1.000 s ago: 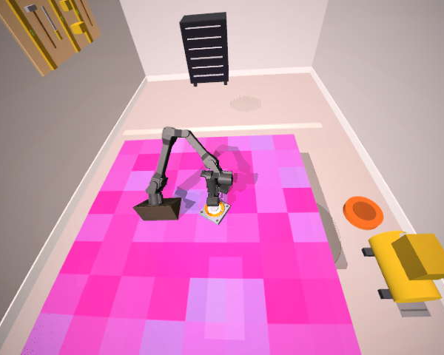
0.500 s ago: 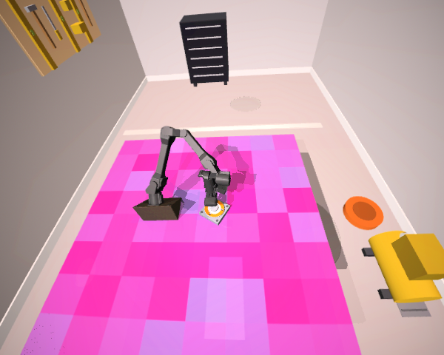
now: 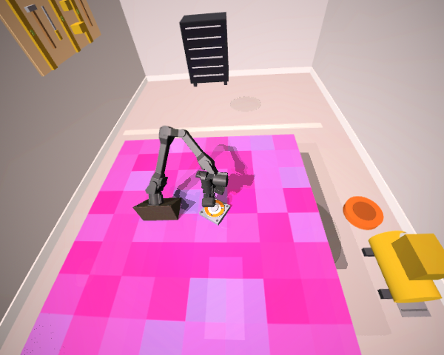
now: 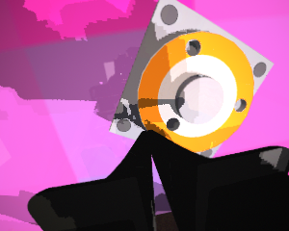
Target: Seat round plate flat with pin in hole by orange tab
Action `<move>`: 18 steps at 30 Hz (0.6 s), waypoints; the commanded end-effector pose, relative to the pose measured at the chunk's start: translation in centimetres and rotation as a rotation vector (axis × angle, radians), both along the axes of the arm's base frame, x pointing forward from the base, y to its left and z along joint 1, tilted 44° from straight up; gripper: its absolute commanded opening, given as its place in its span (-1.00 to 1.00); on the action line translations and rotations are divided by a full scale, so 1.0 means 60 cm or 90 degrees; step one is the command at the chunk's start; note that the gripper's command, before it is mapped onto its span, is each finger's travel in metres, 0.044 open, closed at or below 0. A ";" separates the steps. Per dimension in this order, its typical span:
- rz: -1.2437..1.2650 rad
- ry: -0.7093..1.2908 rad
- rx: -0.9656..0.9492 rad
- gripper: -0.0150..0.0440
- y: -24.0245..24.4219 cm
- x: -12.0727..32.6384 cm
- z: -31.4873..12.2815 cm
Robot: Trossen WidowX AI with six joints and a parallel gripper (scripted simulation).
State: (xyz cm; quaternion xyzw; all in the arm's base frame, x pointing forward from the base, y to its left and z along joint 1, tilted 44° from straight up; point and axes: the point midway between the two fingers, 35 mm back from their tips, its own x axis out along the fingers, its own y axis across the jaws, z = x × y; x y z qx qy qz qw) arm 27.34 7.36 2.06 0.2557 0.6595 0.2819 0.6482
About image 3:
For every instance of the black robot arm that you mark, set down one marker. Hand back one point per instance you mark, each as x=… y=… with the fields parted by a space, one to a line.
x=159 y=180

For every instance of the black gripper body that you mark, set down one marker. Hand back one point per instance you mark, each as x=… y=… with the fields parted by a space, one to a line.
x=208 y=200

